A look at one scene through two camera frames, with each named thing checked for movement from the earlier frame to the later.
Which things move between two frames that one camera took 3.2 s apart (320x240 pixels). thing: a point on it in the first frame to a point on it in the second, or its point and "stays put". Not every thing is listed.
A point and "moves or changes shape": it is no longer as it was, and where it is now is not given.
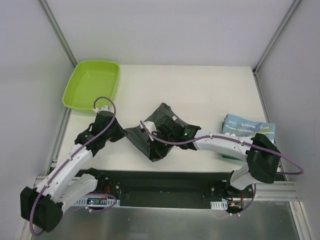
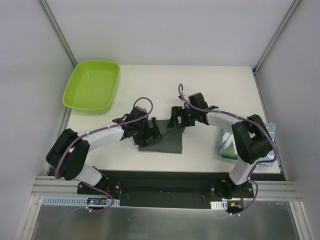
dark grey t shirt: [138, 135] moves or changes shape
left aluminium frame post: [57, 30] stays put
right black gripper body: [160, 135] to [182, 117]
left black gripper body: [116, 128] to [147, 130]
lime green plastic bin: [90, 79] stays put
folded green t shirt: [230, 157] stays put
